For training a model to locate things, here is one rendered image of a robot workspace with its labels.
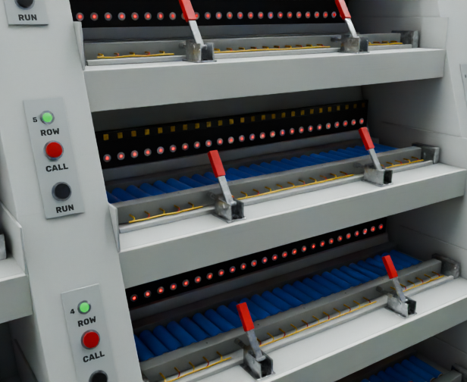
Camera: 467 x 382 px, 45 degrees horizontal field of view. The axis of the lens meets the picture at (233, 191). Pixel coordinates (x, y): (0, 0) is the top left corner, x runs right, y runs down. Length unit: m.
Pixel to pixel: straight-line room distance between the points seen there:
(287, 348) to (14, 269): 0.38
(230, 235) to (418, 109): 0.48
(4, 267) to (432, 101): 0.73
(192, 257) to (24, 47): 0.29
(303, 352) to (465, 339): 0.39
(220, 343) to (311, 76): 0.38
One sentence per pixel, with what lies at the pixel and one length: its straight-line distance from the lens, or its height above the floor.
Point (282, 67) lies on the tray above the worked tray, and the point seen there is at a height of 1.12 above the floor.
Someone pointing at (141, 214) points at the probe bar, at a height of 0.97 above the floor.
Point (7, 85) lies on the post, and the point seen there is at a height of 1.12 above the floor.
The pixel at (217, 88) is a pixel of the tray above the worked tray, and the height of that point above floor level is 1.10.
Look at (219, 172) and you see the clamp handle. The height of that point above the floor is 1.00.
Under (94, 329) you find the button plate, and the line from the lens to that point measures 0.62.
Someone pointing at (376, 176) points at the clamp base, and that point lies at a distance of 0.86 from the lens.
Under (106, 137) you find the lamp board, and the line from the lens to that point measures 0.79.
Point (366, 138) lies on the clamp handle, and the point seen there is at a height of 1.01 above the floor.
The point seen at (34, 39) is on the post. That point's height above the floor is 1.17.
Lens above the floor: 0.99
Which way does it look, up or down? 1 degrees down
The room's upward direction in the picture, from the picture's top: 11 degrees counter-clockwise
